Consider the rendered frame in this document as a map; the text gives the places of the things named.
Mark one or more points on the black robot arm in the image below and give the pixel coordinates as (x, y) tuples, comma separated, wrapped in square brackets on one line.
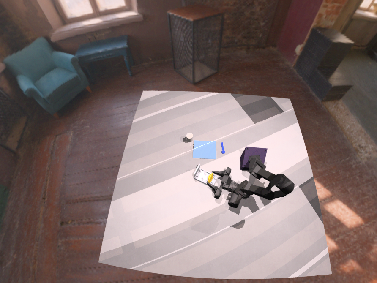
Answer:
[(257, 169)]

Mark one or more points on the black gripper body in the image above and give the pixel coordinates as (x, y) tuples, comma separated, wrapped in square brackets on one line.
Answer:
[(219, 190)]

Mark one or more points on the white dish rack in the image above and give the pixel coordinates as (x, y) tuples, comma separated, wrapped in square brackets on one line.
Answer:
[(202, 176)]

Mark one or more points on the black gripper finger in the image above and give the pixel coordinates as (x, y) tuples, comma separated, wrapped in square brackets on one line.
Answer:
[(220, 173), (213, 187)]

